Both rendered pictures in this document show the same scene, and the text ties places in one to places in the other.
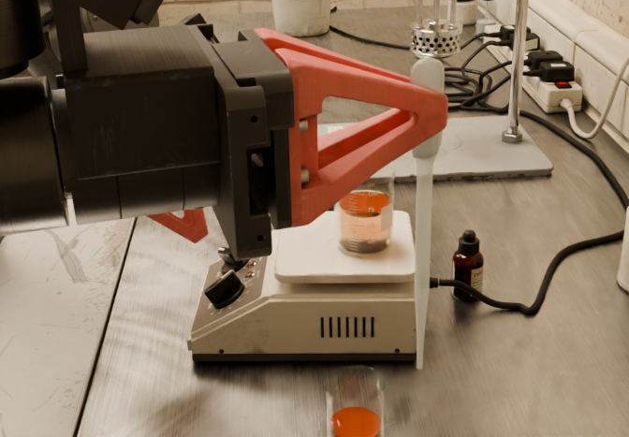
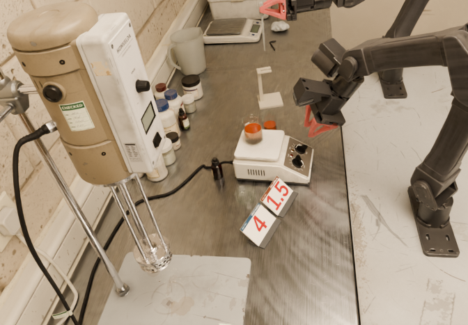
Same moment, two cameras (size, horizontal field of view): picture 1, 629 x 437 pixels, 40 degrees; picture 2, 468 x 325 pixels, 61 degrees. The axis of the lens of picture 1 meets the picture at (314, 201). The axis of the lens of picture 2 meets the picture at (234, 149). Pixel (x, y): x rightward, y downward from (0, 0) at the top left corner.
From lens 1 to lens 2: 1.51 m
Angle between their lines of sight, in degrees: 113
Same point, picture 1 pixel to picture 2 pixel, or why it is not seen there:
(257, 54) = not seen: outside the picture
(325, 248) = (267, 139)
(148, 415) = (323, 140)
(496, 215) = (179, 220)
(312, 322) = not seen: hidden behind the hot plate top
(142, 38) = not seen: outside the picture
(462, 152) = (160, 279)
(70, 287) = (366, 192)
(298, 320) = not seen: hidden behind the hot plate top
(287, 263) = (280, 133)
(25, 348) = (370, 164)
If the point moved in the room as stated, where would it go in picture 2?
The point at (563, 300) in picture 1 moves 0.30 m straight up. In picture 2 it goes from (189, 170) to (164, 80)
